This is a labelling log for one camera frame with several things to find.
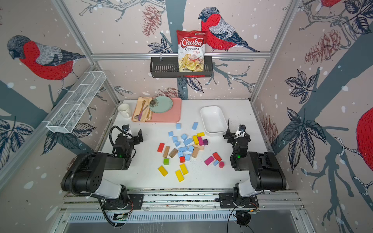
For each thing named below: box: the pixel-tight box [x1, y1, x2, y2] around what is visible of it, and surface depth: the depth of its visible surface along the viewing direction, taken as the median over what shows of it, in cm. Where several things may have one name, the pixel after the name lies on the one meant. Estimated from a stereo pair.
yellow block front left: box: [157, 165, 169, 178], surface depth 86 cm
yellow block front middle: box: [174, 169, 185, 183], surface depth 84 cm
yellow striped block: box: [192, 135, 200, 145], surface depth 97 cm
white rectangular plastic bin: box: [200, 105, 229, 137], surface depth 111 cm
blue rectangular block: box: [191, 121, 199, 131], surface depth 107 cm
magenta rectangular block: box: [203, 155, 215, 167], surface depth 90 cm
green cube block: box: [163, 158, 170, 166], surface depth 89 cm
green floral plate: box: [149, 96, 173, 114], surface depth 120 cm
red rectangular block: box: [157, 142, 165, 153], surface depth 95 cm
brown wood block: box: [168, 148, 179, 159], surface depth 92 cm
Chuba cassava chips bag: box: [176, 29, 208, 73], surface depth 87 cm
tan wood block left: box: [162, 145, 170, 159], surface depth 93 cm
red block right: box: [212, 151, 222, 162], surface depth 92 cm
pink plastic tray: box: [132, 97, 183, 123], surface depth 113 cm
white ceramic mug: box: [117, 102, 133, 119], surface depth 106 cm
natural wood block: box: [191, 146, 200, 159], surface depth 92 cm
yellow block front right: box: [179, 163, 189, 176], surface depth 87 cm
